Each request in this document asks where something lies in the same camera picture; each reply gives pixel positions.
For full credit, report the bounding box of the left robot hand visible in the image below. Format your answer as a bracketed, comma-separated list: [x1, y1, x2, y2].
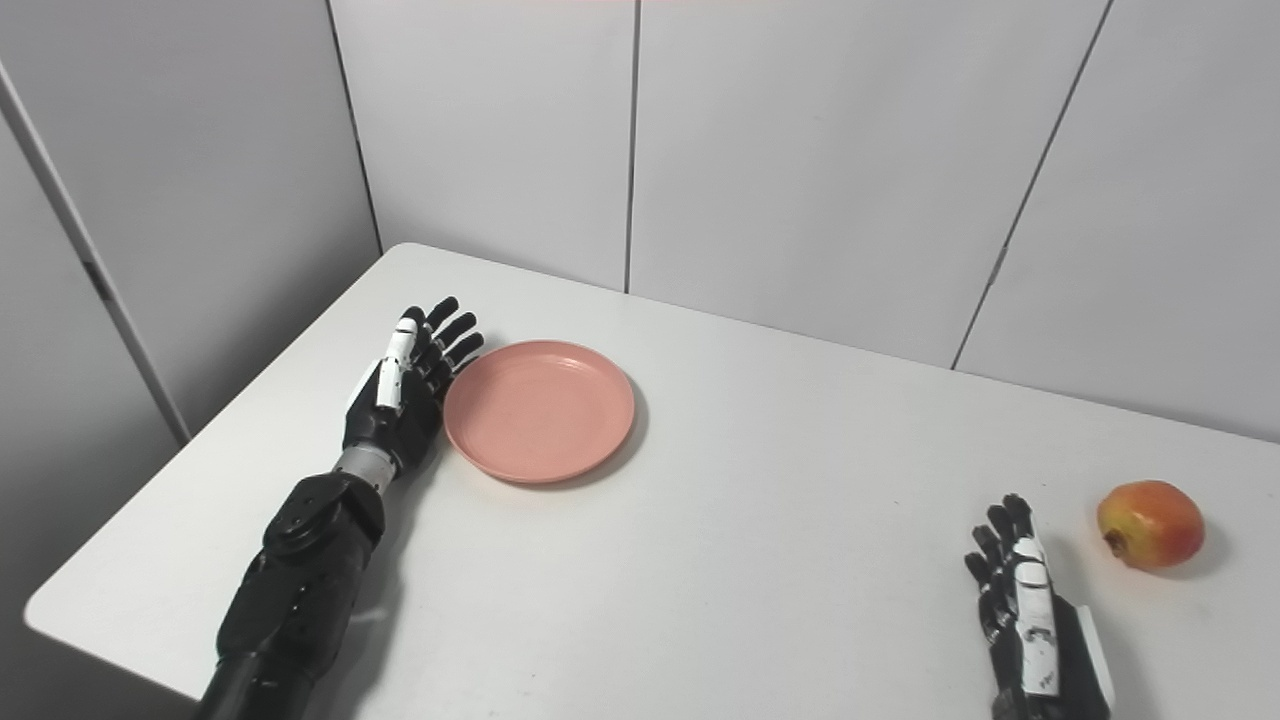
[342, 296, 486, 483]

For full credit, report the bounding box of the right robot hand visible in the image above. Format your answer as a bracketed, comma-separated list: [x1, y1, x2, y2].
[964, 493, 1117, 720]

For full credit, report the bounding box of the pink plate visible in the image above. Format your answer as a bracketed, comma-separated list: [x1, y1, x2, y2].
[443, 339, 637, 486]

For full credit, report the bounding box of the red-yellow apple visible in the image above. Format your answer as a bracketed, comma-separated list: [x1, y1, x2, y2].
[1096, 480, 1207, 571]

